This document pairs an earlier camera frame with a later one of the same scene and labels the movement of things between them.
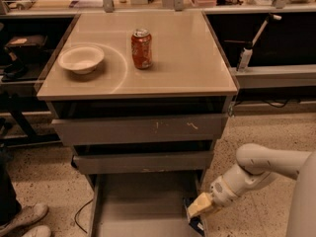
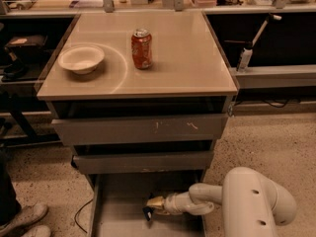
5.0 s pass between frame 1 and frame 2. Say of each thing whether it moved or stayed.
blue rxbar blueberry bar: moved
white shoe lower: stayed
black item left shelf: stayed
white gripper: moved
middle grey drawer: stayed
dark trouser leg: stayed
